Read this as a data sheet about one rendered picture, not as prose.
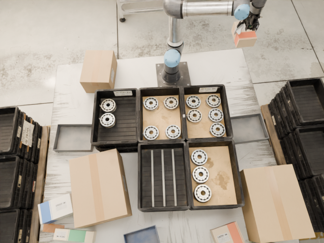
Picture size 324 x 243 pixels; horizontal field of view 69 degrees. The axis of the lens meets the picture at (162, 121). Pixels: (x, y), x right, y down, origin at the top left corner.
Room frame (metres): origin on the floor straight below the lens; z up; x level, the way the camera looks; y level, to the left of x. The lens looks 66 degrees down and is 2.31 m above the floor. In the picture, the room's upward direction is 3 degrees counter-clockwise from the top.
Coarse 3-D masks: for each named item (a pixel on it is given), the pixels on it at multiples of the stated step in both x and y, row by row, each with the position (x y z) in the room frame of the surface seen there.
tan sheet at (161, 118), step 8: (152, 96) 0.85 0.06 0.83; (160, 96) 0.85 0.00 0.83; (168, 96) 0.84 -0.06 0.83; (176, 96) 0.84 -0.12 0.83; (160, 104) 0.78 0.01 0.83; (144, 112) 0.73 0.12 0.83; (152, 112) 0.72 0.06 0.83; (160, 112) 0.72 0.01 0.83; (168, 112) 0.72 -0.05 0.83; (176, 112) 0.71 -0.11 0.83; (144, 120) 0.67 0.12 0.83; (152, 120) 0.66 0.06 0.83; (160, 120) 0.66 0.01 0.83; (168, 120) 0.66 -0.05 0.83; (176, 120) 0.65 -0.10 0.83; (144, 128) 0.60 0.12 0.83; (160, 128) 0.60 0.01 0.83; (160, 136) 0.54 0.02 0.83
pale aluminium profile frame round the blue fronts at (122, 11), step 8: (120, 0) 2.51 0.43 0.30; (128, 0) 2.51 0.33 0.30; (136, 0) 2.52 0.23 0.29; (144, 0) 2.52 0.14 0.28; (152, 0) 2.53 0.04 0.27; (120, 8) 2.51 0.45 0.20; (144, 8) 2.55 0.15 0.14; (152, 8) 2.55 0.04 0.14; (160, 8) 2.54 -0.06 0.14; (120, 16) 2.50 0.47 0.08
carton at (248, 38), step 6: (234, 24) 1.21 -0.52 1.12; (234, 30) 1.18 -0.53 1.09; (246, 30) 1.15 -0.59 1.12; (234, 36) 1.15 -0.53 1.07; (240, 36) 1.10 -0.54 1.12; (246, 36) 1.10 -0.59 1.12; (252, 36) 1.10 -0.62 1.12; (240, 42) 1.07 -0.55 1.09; (246, 42) 1.08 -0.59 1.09; (252, 42) 1.08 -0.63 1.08
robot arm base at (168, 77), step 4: (164, 72) 1.06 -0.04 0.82; (176, 72) 1.04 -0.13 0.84; (164, 76) 1.04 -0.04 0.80; (168, 76) 1.03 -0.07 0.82; (172, 76) 1.02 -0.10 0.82; (176, 76) 1.03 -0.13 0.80; (164, 80) 1.03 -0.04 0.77; (168, 80) 1.01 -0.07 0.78; (172, 80) 1.01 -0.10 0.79; (176, 80) 1.02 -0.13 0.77
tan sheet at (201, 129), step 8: (200, 96) 0.83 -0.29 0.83; (208, 112) 0.70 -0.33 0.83; (208, 120) 0.64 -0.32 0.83; (192, 128) 0.59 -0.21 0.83; (200, 128) 0.58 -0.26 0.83; (208, 128) 0.58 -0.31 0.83; (192, 136) 0.53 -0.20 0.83; (200, 136) 0.52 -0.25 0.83; (208, 136) 0.52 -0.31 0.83; (224, 136) 0.51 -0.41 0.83
